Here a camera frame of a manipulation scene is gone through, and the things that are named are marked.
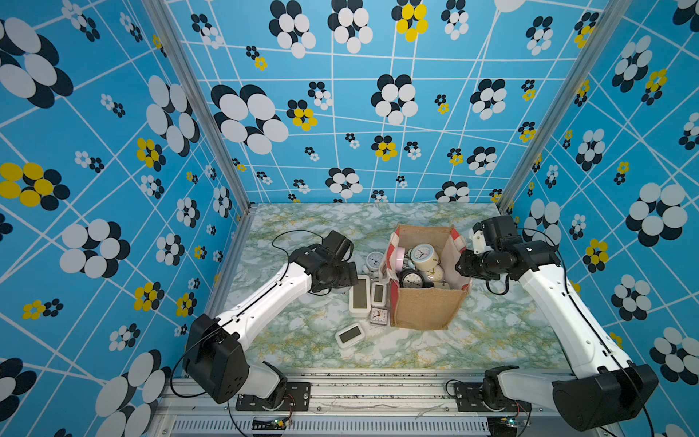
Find green circuit board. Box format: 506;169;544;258
251;417;293;433
487;417;518;436

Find blue twin-bell alarm clock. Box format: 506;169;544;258
409;243;440;271

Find small clear square clock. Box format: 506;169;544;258
369;308;390;326

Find pink round alarm clock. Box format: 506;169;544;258
392;247;406;273

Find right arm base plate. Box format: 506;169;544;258
446;381;532;415

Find lowest white digital clock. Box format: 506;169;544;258
335;322;367;350

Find large white digital clock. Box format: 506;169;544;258
349;275;371;318

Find right green circuit board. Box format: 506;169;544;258
487;417;518;436

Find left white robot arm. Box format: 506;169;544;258
178;231;359;409

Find grey round beige-face clock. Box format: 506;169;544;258
424;265;444;282

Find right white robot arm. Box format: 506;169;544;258
455;216;659;432

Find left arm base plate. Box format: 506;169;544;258
235;382;311;413

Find black round alarm clock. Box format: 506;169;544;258
399;269;425;289

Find white bell alarm clock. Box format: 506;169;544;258
362;251;384;279

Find small white digital clock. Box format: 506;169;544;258
371;282;388;308

